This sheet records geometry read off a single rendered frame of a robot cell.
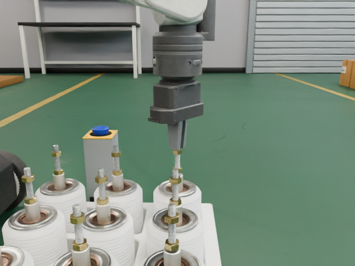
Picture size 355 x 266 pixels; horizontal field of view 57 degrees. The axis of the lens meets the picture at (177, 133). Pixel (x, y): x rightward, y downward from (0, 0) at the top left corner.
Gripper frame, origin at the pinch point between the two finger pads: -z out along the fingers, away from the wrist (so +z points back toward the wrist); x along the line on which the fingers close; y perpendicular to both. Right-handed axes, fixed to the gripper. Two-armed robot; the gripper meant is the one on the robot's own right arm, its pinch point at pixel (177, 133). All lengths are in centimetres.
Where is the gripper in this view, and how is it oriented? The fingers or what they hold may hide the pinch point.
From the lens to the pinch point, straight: 62.0
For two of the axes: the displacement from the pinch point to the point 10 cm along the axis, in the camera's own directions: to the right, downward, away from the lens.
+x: 6.4, -2.1, 7.4
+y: -7.7, -1.8, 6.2
